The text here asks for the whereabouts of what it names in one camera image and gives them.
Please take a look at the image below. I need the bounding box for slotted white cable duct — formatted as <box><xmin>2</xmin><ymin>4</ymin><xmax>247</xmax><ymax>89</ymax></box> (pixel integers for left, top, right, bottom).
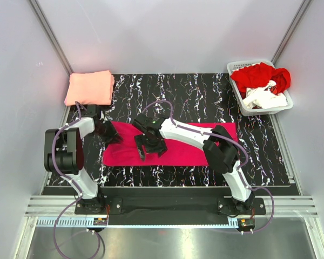
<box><xmin>36</xmin><ymin>217</ymin><xmax>241</xmax><ymax>227</ymax></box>

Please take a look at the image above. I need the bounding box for right aluminium frame post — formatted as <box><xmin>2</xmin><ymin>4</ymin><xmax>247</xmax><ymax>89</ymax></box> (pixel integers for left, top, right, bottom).
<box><xmin>271</xmin><ymin>0</ymin><xmax>313</xmax><ymax>65</ymax></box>

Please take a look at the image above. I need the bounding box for folded peach t shirt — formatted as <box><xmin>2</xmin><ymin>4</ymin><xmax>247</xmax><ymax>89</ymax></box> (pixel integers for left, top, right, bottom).
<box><xmin>64</xmin><ymin>70</ymin><xmax>114</xmax><ymax>106</ymax></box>

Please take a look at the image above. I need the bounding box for white printed t shirt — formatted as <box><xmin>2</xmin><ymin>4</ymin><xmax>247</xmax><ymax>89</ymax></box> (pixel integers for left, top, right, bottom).
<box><xmin>243</xmin><ymin>80</ymin><xmax>287</xmax><ymax>109</ymax></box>

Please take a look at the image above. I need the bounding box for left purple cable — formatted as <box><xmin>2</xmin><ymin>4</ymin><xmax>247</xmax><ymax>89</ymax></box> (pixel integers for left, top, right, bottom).
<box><xmin>51</xmin><ymin>101</ymin><xmax>106</xmax><ymax>257</ymax></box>

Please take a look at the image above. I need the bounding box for red t shirt in basket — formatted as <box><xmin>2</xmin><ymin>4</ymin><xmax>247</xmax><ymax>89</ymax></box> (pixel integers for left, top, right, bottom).
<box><xmin>231</xmin><ymin>62</ymin><xmax>291</xmax><ymax>94</ymax></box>

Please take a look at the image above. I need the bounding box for left aluminium frame post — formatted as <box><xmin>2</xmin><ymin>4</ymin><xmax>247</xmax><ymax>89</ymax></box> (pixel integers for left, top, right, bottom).
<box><xmin>27</xmin><ymin>0</ymin><xmax>73</xmax><ymax>75</ymax></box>

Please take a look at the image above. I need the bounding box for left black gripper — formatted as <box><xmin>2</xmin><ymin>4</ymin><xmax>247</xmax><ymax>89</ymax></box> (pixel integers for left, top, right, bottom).
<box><xmin>93</xmin><ymin>120</ymin><xmax>122</xmax><ymax>145</ymax></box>

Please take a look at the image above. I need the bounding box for white plastic laundry basket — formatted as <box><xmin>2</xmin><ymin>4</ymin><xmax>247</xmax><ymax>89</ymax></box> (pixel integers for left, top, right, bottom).
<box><xmin>227</xmin><ymin>60</ymin><xmax>293</xmax><ymax>116</ymax></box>

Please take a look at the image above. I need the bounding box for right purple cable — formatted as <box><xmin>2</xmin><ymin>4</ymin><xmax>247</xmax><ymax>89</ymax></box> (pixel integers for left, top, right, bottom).
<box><xmin>140</xmin><ymin>100</ymin><xmax>276</xmax><ymax>234</ymax></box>

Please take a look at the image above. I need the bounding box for aluminium frame post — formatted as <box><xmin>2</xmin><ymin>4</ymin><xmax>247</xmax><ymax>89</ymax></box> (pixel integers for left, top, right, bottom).
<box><xmin>27</xmin><ymin>0</ymin><xmax>73</xmax><ymax>75</ymax></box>
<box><xmin>271</xmin><ymin>0</ymin><xmax>313</xmax><ymax>65</ymax></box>

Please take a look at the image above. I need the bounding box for purple cable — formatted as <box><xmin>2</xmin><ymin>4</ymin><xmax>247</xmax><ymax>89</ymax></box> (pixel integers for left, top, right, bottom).
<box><xmin>51</xmin><ymin>101</ymin><xmax>106</xmax><ymax>257</ymax></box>
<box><xmin>140</xmin><ymin>100</ymin><xmax>276</xmax><ymax>234</ymax></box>

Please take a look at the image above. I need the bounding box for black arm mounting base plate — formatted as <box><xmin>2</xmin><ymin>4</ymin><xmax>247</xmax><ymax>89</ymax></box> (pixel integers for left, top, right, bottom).
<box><xmin>75</xmin><ymin>196</ymin><xmax>266</xmax><ymax>216</ymax></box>

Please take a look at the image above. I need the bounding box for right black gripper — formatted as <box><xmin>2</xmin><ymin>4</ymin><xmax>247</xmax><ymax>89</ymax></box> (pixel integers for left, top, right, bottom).
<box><xmin>134</xmin><ymin>132</ymin><xmax>168</xmax><ymax>161</ymax></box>

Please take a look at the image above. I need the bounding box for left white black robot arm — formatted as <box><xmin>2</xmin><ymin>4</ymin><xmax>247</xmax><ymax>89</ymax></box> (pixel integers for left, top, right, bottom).
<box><xmin>44</xmin><ymin>103</ymin><xmax>123</xmax><ymax>214</ymax></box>

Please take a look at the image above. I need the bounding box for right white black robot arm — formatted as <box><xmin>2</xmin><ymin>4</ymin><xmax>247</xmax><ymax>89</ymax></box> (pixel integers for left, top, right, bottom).
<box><xmin>132</xmin><ymin>114</ymin><xmax>255</xmax><ymax>214</ymax></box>

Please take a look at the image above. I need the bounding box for magenta pink t shirt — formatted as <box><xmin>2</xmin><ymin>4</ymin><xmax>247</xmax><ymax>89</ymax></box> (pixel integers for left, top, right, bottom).
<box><xmin>102</xmin><ymin>121</ymin><xmax>240</xmax><ymax>167</ymax></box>

